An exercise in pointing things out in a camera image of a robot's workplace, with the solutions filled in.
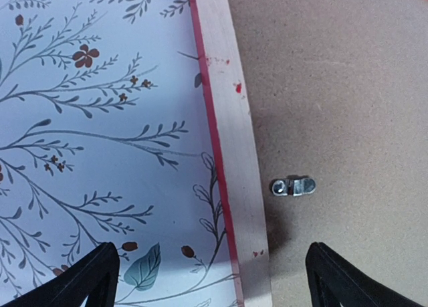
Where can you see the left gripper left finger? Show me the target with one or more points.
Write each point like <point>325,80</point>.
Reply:
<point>92,281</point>

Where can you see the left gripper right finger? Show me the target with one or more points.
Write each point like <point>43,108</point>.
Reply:
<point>334,281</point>

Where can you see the wooden picture frame red edge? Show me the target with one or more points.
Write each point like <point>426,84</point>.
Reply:
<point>235,147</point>

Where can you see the brown backing board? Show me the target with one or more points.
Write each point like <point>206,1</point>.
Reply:
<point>338,98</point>

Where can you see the floral patterned table cover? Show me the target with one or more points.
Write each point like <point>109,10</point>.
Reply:
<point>105,138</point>

